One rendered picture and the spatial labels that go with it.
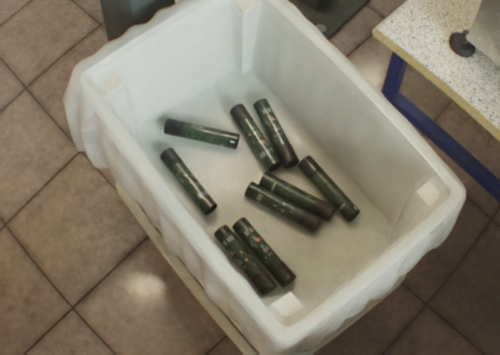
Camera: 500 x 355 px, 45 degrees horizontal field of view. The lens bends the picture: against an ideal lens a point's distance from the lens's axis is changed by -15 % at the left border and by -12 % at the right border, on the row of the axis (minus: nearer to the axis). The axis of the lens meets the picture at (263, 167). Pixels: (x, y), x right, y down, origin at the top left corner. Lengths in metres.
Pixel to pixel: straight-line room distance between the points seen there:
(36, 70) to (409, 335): 1.40
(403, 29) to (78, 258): 1.06
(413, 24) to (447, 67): 0.10
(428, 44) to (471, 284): 0.84
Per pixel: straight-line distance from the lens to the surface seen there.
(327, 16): 2.12
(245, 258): 1.23
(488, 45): 1.12
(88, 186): 1.86
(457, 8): 1.26
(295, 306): 1.01
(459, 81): 1.14
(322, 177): 1.29
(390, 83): 1.43
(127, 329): 1.70
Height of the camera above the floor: 1.64
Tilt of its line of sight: 63 degrees down
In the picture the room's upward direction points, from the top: 4 degrees clockwise
